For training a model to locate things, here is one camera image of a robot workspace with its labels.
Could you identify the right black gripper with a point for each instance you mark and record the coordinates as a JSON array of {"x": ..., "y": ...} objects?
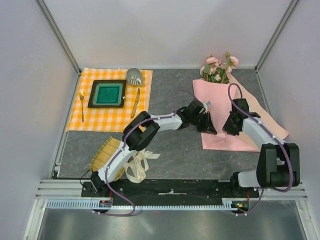
[{"x": 227, "y": 128}]

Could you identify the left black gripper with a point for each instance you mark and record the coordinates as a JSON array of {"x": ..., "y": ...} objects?
[{"x": 207, "y": 123}]

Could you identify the pink wrapping paper sheet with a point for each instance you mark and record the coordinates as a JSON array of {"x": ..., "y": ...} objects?
[{"x": 217, "y": 95}]

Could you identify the peach rose stem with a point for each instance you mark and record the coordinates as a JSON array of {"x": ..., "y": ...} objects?
[{"x": 218, "y": 77}]

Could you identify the cream rose stem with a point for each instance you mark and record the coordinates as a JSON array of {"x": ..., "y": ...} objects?
[{"x": 208, "y": 73}]

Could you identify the pink rose stem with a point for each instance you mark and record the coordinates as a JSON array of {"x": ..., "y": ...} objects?
[
  {"x": 231, "y": 62},
  {"x": 212, "y": 62}
]

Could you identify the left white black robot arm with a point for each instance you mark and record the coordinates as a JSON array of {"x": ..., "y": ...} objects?
[{"x": 108, "y": 162}]

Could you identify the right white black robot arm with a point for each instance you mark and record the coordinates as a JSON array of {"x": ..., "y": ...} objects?
[{"x": 278, "y": 164}]

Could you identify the orange white checkered cloth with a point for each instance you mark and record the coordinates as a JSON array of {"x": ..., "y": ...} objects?
[{"x": 108, "y": 119}]

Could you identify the cream ribbon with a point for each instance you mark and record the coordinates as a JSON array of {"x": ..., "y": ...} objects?
[{"x": 136, "y": 169}]

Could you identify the grey striped mug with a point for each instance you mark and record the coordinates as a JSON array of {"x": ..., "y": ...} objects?
[{"x": 134, "y": 77}]

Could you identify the woven bamboo mat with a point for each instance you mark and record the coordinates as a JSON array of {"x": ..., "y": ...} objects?
[{"x": 105, "y": 152}]

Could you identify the black green square plate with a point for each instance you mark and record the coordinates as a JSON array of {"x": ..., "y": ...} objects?
[{"x": 107, "y": 94}]

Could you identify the gold spoon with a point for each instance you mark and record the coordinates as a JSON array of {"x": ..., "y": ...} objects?
[{"x": 81, "y": 97}]

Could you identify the white cable duct strip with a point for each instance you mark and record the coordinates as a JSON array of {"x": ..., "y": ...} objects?
[{"x": 89, "y": 204}]

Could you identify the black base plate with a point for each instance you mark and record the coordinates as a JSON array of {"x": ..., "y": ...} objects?
[{"x": 173, "y": 192}]

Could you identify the right aluminium frame post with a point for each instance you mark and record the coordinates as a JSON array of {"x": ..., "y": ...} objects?
[{"x": 276, "y": 34}]

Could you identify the aluminium frame post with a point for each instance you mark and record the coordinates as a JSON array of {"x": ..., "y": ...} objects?
[
  {"x": 276, "y": 34},
  {"x": 58, "y": 34}
]

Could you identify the left aluminium frame post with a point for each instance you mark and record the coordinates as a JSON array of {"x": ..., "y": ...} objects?
[{"x": 58, "y": 34}]

